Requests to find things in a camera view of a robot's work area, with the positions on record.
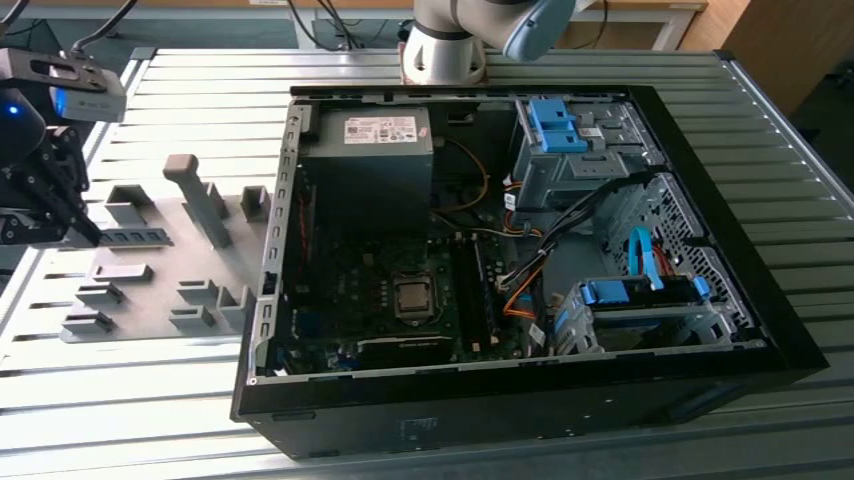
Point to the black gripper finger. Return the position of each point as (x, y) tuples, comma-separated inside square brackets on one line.
[(34, 234), (67, 180)]

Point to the RAM stick with blue label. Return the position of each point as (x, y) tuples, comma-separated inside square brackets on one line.
[(136, 237)]

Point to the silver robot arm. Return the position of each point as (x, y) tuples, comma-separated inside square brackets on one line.
[(443, 55)]

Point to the grey parts rack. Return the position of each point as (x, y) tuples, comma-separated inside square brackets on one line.
[(174, 270)]

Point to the grey power supply unit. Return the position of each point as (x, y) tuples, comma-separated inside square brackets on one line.
[(367, 175)]

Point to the green motherboard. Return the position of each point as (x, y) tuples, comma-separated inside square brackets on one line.
[(354, 280)]

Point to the silver CPU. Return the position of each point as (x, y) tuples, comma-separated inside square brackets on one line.
[(414, 296)]

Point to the black graphics card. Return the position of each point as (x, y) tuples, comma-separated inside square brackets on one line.
[(400, 351)]

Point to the white motherboard power connector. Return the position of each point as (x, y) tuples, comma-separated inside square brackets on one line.
[(505, 283)]

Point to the blue plastic disk carrier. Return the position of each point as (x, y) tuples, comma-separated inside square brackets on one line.
[(557, 130)]

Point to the grey metal drive cage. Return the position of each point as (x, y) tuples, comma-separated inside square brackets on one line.
[(581, 175), (667, 320)]

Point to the black PC case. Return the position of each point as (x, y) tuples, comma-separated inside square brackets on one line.
[(507, 410)]

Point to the blue carrier with black disk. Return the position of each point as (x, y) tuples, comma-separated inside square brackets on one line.
[(603, 292)]

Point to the wooden cabinet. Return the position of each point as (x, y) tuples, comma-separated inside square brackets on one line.
[(787, 45)]

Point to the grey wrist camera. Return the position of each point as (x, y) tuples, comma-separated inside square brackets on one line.
[(90, 107)]

